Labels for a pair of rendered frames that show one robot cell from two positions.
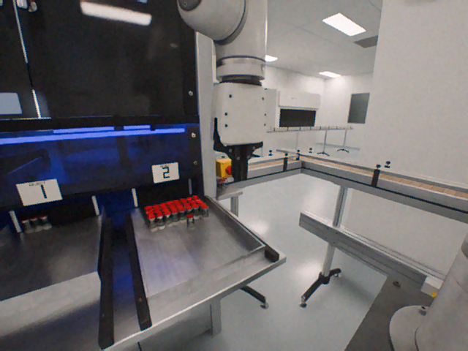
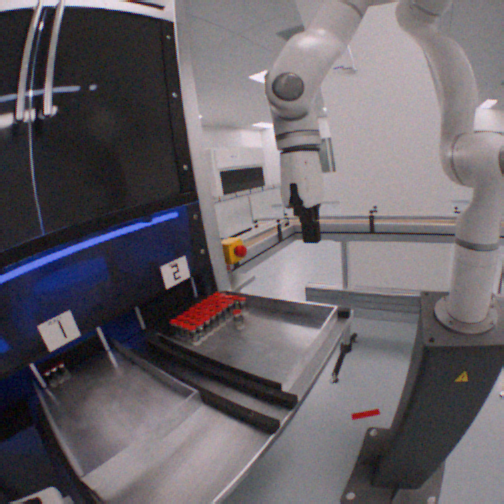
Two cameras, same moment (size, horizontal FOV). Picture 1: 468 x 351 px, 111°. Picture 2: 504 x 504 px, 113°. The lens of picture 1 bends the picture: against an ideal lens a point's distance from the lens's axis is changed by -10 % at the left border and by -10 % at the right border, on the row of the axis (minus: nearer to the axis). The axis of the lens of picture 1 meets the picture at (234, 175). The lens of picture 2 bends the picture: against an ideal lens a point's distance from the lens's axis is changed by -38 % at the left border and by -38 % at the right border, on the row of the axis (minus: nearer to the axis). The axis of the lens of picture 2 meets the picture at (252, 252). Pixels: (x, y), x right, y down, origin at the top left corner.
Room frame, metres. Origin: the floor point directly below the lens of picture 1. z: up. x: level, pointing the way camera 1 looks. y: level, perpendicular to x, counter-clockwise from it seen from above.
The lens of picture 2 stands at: (-0.06, 0.26, 1.22)
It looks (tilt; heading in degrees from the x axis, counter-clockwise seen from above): 16 degrees down; 340
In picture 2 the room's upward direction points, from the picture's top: 10 degrees counter-clockwise
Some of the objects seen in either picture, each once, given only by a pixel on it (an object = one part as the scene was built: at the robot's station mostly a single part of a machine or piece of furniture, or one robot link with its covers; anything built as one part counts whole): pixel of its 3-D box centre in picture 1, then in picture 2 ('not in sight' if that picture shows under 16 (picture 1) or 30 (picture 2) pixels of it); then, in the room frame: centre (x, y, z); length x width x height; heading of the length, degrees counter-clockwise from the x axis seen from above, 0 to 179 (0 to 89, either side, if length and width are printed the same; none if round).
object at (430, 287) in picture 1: (439, 295); not in sight; (0.50, -0.88, 0.50); 0.12 x 0.05 x 0.09; 32
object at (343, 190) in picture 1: (333, 238); (346, 301); (0.99, -0.65, 0.46); 0.09 x 0.09 x 0.77; 32
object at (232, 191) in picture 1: (223, 190); (229, 282); (0.80, 0.05, 0.87); 0.14 x 0.13 x 0.02; 32
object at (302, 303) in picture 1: (322, 281); (345, 351); (0.99, -0.65, 0.07); 0.50 x 0.08 x 0.14; 122
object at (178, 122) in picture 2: (189, 55); (179, 127); (0.66, 0.15, 1.40); 0.04 x 0.01 x 0.80; 122
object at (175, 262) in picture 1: (188, 232); (246, 329); (0.43, 0.13, 0.90); 0.34 x 0.26 x 0.04; 32
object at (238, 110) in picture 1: (240, 111); (303, 175); (0.34, -0.01, 1.21); 0.10 x 0.08 x 0.11; 122
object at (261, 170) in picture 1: (255, 167); (248, 245); (1.03, -0.13, 0.92); 0.69 x 0.16 x 0.16; 122
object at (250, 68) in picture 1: (241, 74); (299, 142); (0.35, -0.01, 1.27); 0.09 x 0.08 x 0.03; 122
